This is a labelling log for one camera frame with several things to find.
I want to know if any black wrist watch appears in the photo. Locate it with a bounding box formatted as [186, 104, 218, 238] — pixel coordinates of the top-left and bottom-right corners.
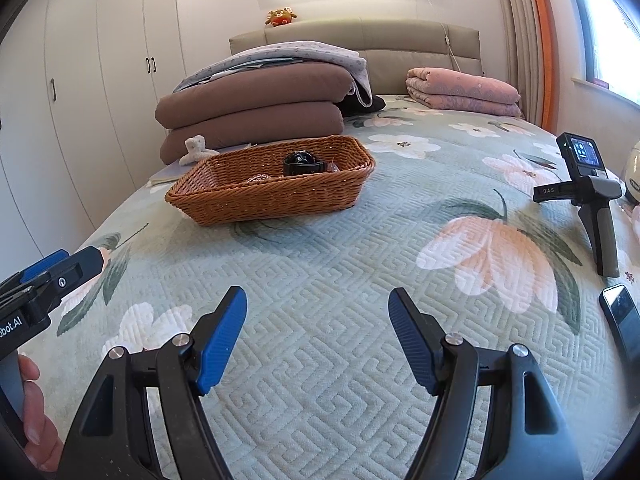
[283, 150, 326, 177]

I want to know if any white wardrobe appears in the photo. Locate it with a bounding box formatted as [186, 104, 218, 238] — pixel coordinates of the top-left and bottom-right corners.
[0, 0, 178, 281]

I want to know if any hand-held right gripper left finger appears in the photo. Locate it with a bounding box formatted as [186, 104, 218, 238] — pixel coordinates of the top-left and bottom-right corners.
[57, 286, 249, 480]

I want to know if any brown wicker basket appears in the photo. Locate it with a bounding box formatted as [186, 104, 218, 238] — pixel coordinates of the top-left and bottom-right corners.
[165, 135, 376, 227]

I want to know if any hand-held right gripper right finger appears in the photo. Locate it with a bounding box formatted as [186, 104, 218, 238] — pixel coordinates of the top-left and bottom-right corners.
[388, 287, 585, 480]

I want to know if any grey floral blanket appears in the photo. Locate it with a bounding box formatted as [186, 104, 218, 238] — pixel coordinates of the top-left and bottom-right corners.
[172, 40, 373, 108]

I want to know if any beige padded headboard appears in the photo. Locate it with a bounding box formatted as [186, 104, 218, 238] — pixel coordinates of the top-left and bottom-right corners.
[229, 18, 483, 96]

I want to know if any green floral bedspread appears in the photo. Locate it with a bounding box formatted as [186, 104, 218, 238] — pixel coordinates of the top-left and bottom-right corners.
[52, 94, 640, 480]

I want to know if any orange plush toy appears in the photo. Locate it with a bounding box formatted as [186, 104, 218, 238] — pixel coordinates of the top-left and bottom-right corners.
[265, 7, 299, 27]

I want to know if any beige and orange curtain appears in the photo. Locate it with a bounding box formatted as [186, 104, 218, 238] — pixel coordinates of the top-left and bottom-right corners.
[492, 0, 558, 133]

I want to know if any white cable on headboard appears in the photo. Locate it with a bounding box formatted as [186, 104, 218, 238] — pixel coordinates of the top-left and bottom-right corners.
[442, 22, 459, 68]

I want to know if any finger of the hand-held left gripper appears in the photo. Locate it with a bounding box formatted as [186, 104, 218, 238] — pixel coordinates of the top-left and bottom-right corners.
[22, 249, 70, 283]
[30, 245, 108, 313]

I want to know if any black cloth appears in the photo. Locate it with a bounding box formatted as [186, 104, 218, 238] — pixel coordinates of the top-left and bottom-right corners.
[340, 92, 387, 117]

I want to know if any small white plush toy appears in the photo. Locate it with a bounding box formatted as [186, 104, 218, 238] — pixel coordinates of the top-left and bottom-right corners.
[180, 135, 221, 167]

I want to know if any person's left hand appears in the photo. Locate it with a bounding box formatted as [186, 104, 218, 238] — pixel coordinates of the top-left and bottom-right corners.
[18, 354, 64, 472]

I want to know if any window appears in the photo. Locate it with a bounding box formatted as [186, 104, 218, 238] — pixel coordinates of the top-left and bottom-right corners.
[570, 0, 640, 106]

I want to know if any white round helmet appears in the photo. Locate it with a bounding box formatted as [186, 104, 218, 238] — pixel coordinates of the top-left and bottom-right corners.
[622, 139, 640, 206]

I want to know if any pink folded quilt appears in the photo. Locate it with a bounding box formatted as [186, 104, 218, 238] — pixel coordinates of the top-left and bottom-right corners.
[406, 66, 523, 120]

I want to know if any black smartphone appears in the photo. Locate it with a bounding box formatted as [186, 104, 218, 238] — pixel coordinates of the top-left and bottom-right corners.
[599, 284, 640, 376]

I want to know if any brown folded quilt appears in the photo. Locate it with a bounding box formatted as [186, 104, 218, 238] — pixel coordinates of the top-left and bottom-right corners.
[155, 62, 353, 166]

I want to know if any camera on grey tripod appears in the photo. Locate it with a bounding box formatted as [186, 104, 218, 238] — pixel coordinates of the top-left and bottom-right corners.
[533, 132, 623, 277]

